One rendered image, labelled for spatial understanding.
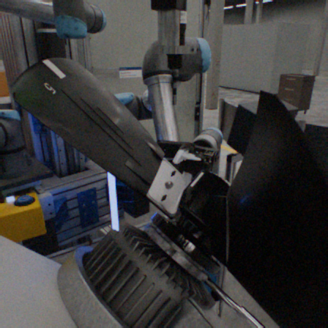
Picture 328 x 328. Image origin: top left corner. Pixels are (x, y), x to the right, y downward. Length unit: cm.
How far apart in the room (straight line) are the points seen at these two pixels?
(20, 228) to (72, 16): 55
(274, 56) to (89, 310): 1007
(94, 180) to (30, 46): 59
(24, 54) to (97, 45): 112
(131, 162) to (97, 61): 195
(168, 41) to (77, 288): 38
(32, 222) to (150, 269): 49
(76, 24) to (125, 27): 167
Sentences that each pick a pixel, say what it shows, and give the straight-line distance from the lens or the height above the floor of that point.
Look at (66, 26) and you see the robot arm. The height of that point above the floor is 151.
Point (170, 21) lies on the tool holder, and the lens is 47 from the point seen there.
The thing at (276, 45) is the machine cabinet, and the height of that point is 156.
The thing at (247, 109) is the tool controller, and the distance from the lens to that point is 116.
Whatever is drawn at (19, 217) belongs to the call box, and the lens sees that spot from 83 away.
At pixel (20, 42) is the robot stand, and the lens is 128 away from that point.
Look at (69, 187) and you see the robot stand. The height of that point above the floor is 94.
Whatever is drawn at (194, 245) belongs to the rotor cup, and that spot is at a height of 119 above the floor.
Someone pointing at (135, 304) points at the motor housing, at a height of 115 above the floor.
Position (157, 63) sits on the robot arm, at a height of 142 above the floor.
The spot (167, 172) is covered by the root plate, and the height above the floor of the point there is 127.
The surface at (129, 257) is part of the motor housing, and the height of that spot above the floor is 118.
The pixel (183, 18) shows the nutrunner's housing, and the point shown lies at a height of 150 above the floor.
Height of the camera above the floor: 146
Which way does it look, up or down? 23 degrees down
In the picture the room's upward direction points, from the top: straight up
